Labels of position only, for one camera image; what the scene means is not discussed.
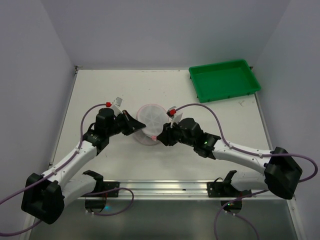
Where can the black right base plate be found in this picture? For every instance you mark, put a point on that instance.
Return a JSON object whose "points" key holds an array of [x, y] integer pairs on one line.
{"points": [[222, 188]]}

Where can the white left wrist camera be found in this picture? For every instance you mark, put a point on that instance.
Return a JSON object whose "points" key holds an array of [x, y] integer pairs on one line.
{"points": [[116, 106]]}

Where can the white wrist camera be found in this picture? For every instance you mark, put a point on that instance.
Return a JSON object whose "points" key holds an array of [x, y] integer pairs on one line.
{"points": [[116, 106], [175, 115]]}

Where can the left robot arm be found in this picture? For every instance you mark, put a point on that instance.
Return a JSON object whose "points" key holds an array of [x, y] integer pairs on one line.
{"points": [[47, 194]]}

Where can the white mesh laundry bag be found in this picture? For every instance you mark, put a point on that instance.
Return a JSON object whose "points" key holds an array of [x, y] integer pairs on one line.
{"points": [[154, 117]]}

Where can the aluminium mounting rail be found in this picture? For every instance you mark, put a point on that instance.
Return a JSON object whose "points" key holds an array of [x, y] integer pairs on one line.
{"points": [[183, 190]]}

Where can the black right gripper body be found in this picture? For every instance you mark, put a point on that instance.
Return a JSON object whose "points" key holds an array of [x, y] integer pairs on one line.
{"points": [[168, 135]]}

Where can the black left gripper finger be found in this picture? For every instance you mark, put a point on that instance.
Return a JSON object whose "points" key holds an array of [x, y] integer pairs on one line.
{"points": [[125, 131], [131, 123]]}

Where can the green plastic tray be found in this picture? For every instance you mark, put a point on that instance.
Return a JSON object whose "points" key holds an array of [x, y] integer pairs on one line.
{"points": [[223, 80]]}

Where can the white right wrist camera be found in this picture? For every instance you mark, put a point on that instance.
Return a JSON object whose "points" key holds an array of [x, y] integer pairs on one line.
{"points": [[175, 115]]}

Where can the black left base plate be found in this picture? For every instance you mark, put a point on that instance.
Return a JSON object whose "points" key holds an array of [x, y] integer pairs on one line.
{"points": [[107, 188]]}

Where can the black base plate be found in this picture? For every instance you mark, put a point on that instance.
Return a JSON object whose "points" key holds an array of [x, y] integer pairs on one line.
{"points": [[107, 188], [222, 188]]}

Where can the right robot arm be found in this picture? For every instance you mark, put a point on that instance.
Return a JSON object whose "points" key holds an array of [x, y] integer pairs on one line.
{"points": [[275, 170]]}

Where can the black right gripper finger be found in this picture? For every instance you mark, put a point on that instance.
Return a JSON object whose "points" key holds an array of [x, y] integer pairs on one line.
{"points": [[175, 137], [165, 136]]}

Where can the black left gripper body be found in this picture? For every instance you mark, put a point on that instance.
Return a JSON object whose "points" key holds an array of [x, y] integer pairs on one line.
{"points": [[127, 123]]}

